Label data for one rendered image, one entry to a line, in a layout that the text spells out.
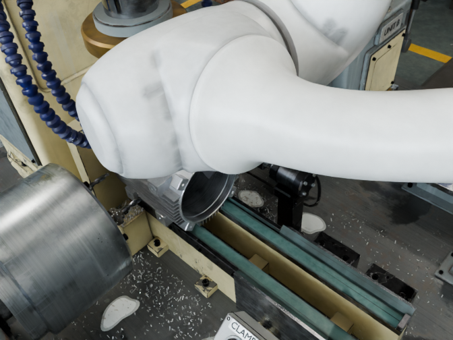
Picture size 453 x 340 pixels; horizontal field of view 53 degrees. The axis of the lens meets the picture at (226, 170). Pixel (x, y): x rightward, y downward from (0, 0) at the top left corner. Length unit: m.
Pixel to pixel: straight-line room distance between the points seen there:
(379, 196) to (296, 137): 0.96
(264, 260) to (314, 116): 0.76
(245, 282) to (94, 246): 0.29
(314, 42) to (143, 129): 0.17
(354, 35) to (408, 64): 2.88
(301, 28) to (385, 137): 0.16
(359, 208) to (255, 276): 0.39
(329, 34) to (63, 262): 0.52
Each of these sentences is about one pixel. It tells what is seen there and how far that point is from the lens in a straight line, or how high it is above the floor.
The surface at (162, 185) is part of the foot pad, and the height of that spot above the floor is 1.07.
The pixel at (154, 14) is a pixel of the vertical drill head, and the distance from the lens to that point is 0.77.
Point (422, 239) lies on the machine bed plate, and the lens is 1.16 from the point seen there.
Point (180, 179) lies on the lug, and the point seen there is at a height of 1.09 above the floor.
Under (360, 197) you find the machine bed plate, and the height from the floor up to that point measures 0.80.
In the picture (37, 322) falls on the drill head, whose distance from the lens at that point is 0.79.
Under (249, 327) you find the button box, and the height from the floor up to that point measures 1.08.
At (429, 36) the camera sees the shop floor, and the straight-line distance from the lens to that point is 3.64.
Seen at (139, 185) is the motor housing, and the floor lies 1.03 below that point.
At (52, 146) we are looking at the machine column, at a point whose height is 1.05.
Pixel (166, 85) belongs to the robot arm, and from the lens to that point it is 0.31.
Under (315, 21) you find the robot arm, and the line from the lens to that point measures 0.40.
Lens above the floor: 1.69
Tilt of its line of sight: 45 degrees down
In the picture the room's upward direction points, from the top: 5 degrees counter-clockwise
